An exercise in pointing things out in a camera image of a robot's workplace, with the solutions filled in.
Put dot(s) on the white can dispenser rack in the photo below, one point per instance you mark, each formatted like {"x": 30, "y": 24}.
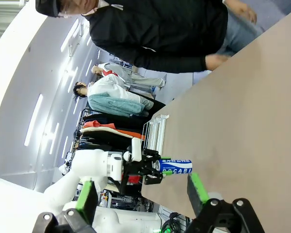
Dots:
{"x": 157, "y": 136}

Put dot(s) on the clothes rack with garments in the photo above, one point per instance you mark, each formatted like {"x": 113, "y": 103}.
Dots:
{"x": 106, "y": 143}

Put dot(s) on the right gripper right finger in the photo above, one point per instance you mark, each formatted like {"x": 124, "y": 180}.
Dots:
{"x": 223, "y": 218}

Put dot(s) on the blue white drink can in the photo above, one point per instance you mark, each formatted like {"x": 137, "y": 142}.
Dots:
{"x": 177, "y": 167}

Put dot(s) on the person's left forearm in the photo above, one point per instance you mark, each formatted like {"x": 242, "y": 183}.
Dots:
{"x": 174, "y": 61}

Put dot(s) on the white ceiling light strip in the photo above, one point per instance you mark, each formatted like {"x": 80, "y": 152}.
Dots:
{"x": 54, "y": 137}
{"x": 34, "y": 119}
{"x": 69, "y": 36}
{"x": 72, "y": 78}

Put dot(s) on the person's head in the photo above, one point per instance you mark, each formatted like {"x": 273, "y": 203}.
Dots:
{"x": 82, "y": 6}

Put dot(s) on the person's left hand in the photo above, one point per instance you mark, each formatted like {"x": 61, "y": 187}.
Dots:
{"x": 217, "y": 61}

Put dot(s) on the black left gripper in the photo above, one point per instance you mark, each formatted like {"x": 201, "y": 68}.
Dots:
{"x": 135, "y": 168}

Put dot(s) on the person's right hand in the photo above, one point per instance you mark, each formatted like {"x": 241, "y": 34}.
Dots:
{"x": 243, "y": 11}

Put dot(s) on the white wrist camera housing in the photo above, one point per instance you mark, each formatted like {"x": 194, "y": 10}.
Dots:
{"x": 136, "y": 149}

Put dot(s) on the person's black jacket torso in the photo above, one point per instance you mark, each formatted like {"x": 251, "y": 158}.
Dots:
{"x": 148, "y": 24}

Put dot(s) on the person's blue jeans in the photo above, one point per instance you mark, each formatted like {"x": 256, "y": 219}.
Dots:
{"x": 240, "y": 34}

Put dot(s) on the orange hanging garment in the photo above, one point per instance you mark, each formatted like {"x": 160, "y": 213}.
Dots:
{"x": 99, "y": 125}

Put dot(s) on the dark-haired mannequin in white jacket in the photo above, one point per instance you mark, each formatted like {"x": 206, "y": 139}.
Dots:
{"x": 106, "y": 89}

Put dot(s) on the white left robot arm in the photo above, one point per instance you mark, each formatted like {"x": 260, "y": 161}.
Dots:
{"x": 87, "y": 162}

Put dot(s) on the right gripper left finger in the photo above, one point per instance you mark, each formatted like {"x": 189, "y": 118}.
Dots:
{"x": 85, "y": 204}

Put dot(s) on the teal fleece garment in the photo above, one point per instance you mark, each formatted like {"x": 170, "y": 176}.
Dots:
{"x": 114, "y": 105}

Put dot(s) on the black cap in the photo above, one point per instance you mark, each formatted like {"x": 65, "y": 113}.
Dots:
{"x": 46, "y": 7}

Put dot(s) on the red and black bag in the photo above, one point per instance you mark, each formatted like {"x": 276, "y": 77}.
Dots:
{"x": 134, "y": 179}

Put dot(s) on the mannequin in grey clothes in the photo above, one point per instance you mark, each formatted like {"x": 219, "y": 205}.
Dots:
{"x": 135, "y": 77}

